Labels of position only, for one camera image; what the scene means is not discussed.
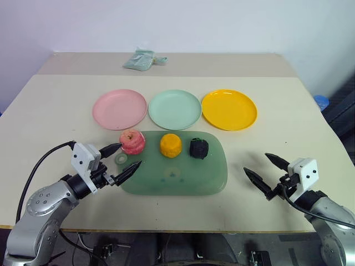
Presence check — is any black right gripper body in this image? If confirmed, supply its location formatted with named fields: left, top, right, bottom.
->
left=265, top=173, right=301, bottom=201

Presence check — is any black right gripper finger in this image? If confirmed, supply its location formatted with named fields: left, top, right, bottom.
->
left=265, top=152, right=290, bottom=175
left=243, top=167, right=273, bottom=196

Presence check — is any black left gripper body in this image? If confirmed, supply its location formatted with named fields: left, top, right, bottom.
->
left=89, top=161, right=116, bottom=191

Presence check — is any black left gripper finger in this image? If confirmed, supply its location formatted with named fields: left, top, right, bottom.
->
left=113, top=160, right=143, bottom=187
left=98, top=142, right=123, bottom=160

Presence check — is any pink round plate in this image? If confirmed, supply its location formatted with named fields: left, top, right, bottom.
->
left=92, top=89, right=148, bottom=131

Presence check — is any orange fruit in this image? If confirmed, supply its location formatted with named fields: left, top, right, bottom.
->
left=159, top=133, right=183, bottom=158

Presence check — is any dark green fruit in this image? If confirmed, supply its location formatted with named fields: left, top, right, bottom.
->
left=189, top=137, right=209, bottom=160

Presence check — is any yellow round plate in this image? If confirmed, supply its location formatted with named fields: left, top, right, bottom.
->
left=201, top=89, right=258, bottom=132

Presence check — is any light green round plate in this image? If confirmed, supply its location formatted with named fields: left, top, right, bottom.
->
left=148, top=89, right=202, bottom=131

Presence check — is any red apple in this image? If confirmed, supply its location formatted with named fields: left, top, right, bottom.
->
left=119, top=129, right=146, bottom=156

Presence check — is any translucent green cutting board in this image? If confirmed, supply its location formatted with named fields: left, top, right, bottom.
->
left=114, top=130, right=229, bottom=196

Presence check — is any blue round object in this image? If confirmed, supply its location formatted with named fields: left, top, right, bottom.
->
left=313, top=95, right=331, bottom=112

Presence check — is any dark chair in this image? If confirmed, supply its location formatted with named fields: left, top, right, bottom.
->
left=323, top=74, right=355, bottom=167

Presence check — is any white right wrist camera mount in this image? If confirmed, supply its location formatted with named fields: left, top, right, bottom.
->
left=287, top=157, right=318, bottom=202

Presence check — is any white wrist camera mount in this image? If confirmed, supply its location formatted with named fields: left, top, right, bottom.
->
left=287, top=157, right=318, bottom=202
left=70, top=142, right=102, bottom=195

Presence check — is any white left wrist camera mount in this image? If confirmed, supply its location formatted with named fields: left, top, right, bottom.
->
left=70, top=142, right=102, bottom=195

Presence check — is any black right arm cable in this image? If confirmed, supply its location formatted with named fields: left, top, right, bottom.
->
left=282, top=185, right=355, bottom=229

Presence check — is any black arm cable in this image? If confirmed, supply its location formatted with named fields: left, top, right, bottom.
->
left=282, top=185, right=355, bottom=229
left=16, top=141, right=77, bottom=224

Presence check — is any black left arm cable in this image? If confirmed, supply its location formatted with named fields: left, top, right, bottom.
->
left=16, top=141, right=77, bottom=224

